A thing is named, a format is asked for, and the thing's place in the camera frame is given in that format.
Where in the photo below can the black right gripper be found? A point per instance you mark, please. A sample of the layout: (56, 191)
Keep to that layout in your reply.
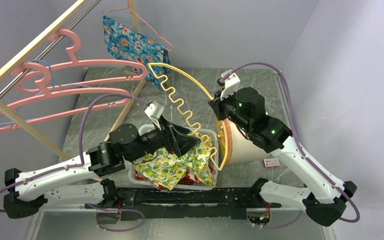
(217, 104)

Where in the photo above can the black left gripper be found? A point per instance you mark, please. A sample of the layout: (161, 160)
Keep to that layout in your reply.
(176, 138)

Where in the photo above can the white plastic basket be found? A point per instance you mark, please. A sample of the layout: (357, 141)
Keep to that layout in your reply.
(135, 179)

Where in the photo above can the yellow lemon print skirt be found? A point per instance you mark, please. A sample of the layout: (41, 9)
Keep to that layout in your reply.
(175, 165)

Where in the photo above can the white red flower skirt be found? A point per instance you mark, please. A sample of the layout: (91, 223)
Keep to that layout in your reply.
(167, 176)

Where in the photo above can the pink wire hanger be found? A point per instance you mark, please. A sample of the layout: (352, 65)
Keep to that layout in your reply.
(139, 17)

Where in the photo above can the blue floral skirt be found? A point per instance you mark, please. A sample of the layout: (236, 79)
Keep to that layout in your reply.
(128, 45)

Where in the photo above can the pink plastic hanger front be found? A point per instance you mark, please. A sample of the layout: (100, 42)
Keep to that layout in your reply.
(53, 106)

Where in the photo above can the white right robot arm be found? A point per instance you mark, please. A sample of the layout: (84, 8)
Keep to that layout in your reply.
(325, 199)

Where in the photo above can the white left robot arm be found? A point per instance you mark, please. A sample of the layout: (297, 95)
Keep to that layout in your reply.
(53, 186)

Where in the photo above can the white cylindrical bin orange lid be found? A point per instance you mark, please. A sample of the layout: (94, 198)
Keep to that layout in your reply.
(239, 149)

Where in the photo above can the small red white card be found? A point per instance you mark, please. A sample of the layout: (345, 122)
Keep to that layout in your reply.
(271, 162)

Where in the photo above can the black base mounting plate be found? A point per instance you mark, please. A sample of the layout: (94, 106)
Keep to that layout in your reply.
(132, 203)

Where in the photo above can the wooden clothes rack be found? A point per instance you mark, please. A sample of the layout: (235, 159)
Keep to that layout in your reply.
(36, 50)

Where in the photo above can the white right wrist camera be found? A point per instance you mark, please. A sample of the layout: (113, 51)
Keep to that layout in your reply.
(229, 83)

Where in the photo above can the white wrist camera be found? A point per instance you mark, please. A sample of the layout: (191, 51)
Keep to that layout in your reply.
(154, 111)
(229, 83)

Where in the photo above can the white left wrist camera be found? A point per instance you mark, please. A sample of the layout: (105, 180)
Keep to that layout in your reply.
(154, 111)

